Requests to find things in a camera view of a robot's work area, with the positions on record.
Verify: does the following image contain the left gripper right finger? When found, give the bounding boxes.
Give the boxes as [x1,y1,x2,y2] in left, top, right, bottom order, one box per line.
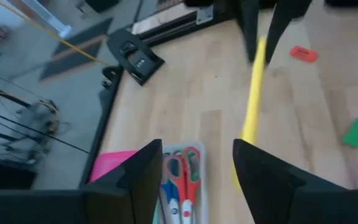
[232,138,358,224]

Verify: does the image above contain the black table clamp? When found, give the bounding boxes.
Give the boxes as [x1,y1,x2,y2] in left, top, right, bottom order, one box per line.
[106,28,166,86]

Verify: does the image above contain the black textured mat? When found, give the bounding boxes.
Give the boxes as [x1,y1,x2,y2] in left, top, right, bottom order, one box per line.
[39,17,115,82]

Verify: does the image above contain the clear pencil box pink lid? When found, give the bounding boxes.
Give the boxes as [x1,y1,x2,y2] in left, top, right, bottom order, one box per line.
[88,141,210,224]

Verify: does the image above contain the green eraser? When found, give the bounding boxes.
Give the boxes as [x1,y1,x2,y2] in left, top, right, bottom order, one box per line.
[341,117,358,149]

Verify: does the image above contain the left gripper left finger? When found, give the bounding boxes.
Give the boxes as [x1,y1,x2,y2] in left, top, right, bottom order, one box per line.
[0,139,163,224]

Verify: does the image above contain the red-handled scissors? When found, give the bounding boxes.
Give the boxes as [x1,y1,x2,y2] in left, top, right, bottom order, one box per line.
[163,146,202,224]

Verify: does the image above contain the teal pen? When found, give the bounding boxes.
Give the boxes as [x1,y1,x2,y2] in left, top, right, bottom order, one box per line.
[152,198,161,224]

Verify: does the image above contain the yellow highlighter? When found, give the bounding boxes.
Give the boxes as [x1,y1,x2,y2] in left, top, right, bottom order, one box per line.
[230,35,269,190]

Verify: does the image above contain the black hanging cable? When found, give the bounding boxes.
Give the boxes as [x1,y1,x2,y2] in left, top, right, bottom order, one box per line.
[0,81,90,164]

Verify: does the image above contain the silver aluminium bar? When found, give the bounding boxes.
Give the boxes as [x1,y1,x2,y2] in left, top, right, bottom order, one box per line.
[6,0,73,39]

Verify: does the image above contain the red eraser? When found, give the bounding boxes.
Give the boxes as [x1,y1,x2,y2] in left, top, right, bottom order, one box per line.
[290,45,319,64]

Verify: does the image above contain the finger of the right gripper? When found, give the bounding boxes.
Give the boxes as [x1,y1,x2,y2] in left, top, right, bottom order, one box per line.
[265,0,313,65]
[236,0,260,65]

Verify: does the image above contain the yellow hanging cable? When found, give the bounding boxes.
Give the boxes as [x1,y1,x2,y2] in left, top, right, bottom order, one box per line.
[0,0,113,68]

